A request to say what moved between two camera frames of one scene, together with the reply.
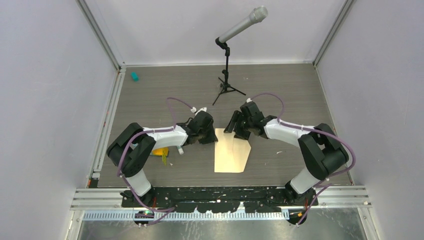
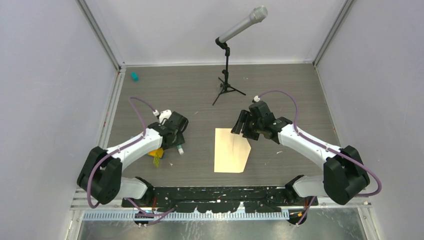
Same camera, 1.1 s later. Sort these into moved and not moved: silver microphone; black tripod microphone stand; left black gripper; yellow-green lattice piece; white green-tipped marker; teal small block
Moved: left black gripper; yellow-green lattice piece
Not moved: teal small block; black tripod microphone stand; white green-tipped marker; silver microphone
